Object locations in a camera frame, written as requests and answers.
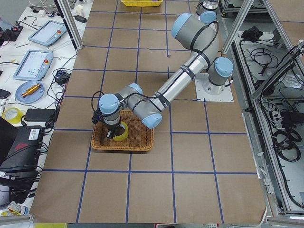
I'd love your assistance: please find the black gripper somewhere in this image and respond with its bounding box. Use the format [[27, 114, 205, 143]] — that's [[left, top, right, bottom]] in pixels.
[[105, 116, 122, 139]]

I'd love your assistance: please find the far teach pendant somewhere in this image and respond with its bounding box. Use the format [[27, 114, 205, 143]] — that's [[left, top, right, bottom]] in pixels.
[[28, 20, 67, 47]]

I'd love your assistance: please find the brass cylinder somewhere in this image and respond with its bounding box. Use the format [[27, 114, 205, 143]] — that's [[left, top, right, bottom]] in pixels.
[[22, 84, 41, 97]]

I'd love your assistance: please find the blue plate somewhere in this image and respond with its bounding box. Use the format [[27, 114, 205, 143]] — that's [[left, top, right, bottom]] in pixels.
[[15, 80, 45, 104]]

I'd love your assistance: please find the yellow plastic basket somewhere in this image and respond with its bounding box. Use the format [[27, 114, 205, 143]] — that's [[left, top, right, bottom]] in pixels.
[[121, 0, 163, 7]]

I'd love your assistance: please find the lavender white cup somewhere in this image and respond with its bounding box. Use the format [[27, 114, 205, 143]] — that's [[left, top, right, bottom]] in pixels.
[[74, 5, 85, 17]]

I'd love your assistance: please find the near teach pendant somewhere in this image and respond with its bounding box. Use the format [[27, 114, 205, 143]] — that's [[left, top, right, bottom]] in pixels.
[[13, 49, 54, 81]]

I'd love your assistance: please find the black power adapter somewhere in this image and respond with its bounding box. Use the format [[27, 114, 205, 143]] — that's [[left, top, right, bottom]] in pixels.
[[74, 15, 87, 23]]

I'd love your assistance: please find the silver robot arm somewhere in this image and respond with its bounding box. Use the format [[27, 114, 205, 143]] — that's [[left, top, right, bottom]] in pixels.
[[99, 11, 234, 139], [196, 0, 219, 16]]

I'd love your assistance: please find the aluminium frame post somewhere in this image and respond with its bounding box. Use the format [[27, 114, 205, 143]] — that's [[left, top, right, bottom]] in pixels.
[[54, 0, 83, 50]]

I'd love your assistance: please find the brown wicker basket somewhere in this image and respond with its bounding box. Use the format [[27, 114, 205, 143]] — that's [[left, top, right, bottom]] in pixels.
[[91, 110, 154, 152]]

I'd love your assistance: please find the teach pendant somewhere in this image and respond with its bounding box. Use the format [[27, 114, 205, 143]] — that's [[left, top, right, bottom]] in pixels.
[[13, 49, 54, 81], [28, 20, 67, 47]]

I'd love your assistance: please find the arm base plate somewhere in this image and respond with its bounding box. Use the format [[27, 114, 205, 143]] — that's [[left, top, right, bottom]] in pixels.
[[194, 73, 234, 102]]

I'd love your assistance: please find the black red computer box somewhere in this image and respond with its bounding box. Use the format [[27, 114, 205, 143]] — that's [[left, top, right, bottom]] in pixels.
[[0, 118, 44, 173]]

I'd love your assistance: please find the spare yellow tape roll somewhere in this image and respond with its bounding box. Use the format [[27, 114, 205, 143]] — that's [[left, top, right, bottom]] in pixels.
[[2, 107, 24, 124]]

